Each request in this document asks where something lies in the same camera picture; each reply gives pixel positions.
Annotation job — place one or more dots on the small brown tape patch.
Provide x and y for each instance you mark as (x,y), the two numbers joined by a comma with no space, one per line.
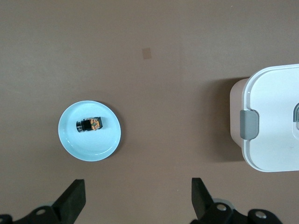
(147,53)

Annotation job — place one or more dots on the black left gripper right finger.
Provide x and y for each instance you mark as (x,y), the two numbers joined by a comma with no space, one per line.
(203,203)

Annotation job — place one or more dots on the orange and black switch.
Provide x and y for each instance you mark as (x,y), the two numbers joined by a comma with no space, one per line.
(94,124)

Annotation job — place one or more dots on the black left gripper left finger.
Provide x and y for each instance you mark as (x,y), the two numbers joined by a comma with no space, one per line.
(70,203)

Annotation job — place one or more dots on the white lidded lunch box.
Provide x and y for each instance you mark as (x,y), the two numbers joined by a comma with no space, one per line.
(273,98)

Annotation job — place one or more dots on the light blue plate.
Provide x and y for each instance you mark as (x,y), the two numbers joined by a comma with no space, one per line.
(93,147)

